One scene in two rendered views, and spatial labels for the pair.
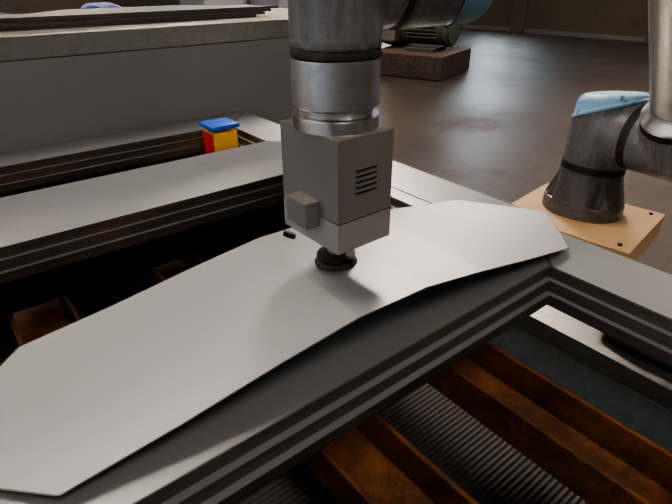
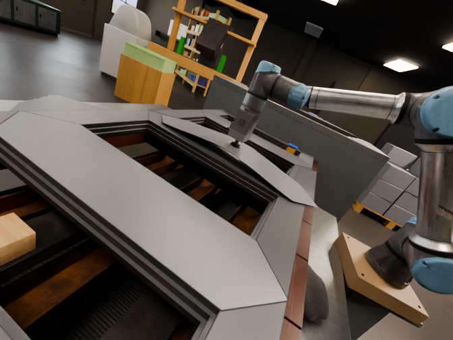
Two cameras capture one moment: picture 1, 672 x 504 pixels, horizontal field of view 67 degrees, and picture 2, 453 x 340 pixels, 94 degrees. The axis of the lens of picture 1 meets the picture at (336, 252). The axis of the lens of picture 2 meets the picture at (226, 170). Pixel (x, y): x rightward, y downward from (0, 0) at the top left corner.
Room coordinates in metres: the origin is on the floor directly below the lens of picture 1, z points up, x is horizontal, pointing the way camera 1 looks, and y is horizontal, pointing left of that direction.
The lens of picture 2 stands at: (-0.02, -0.64, 1.15)
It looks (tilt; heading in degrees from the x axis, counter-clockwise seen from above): 24 degrees down; 53
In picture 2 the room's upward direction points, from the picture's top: 24 degrees clockwise
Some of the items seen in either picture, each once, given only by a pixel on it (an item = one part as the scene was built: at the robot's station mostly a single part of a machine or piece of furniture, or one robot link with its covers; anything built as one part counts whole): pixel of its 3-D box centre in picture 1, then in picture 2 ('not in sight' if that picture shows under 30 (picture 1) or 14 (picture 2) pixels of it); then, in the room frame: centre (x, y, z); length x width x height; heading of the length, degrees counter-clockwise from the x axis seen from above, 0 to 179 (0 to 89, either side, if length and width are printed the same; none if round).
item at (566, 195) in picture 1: (587, 184); (394, 260); (0.95, -0.50, 0.78); 0.15 x 0.15 x 0.10
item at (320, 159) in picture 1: (324, 174); (242, 121); (0.44, 0.01, 0.99); 0.10 x 0.09 x 0.16; 129
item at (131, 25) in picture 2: not in sight; (127, 46); (0.39, 4.79, 0.70); 0.78 x 0.64 x 1.39; 137
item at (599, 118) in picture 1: (607, 127); (420, 240); (0.94, -0.51, 0.90); 0.13 x 0.12 x 0.14; 34
